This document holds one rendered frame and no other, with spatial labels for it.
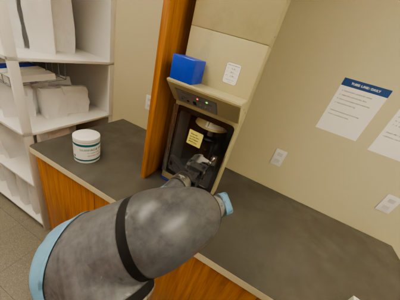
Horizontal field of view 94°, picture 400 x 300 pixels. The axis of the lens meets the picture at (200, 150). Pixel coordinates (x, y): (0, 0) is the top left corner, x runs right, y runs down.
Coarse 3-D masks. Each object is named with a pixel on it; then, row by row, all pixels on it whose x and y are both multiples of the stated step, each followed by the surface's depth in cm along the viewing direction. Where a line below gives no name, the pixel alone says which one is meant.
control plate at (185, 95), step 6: (180, 90) 77; (180, 96) 81; (186, 96) 79; (192, 96) 76; (198, 96) 74; (186, 102) 84; (192, 102) 81; (198, 102) 78; (204, 102) 76; (210, 102) 74; (204, 108) 80; (216, 108) 75; (216, 114) 80
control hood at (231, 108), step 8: (168, 80) 75; (176, 80) 73; (184, 88) 74; (192, 88) 71; (200, 88) 72; (208, 88) 76; (176, 96) 84; (200, 96) 74; (208, 96) 71; (216, 96) 69; (224, 96) 70; (232, 96) 74; (224, 104) 70; (232, 104) 68; (240, 104) 66; (224, 112) 75; (232, 112) 72; (240, 112) 72; (232, 120) 78
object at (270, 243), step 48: (48, 144) 109; (144, 144) 136; (96, 192) 91; (240, 192) 116; (240, 240) 86; (288, 240) 93; (336, 240) 102; (288, 288) 73; (336, 288) 78; (384, 288) 84
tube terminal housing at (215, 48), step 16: (192, 32) 75; (208, 32) 73; (192, 48) 77; (208, 48) 75; (224, 48) 72; (240, 48) 70; (256, 48) 68; (208, 64) 77; (224, 64) 75; (240, 64) 72; (256, 64) 70; (208, 80) 79; (240, 80) 74; (256, 80) 73; (240, 96) 76; (208, 112) 85; (224, 160) 90
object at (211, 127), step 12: (180, 108) 88; (180, 120) 91; (192, 120) 88; (204, 120) 85; (216, 120) 83; (180, 132) 93; (204, 132) 87; (216, 132) 85; (228, 132) 82; (180, 144) 96; (204, 144) 90; (216, 144) 87; (228, 144) 84; (168, 156) 102; (180, 156) 98; (192, 156) 95; (204, 156) 92; (216, 156) 89; (168, 168) 105; (216, 168) 92; (204, 180) 97
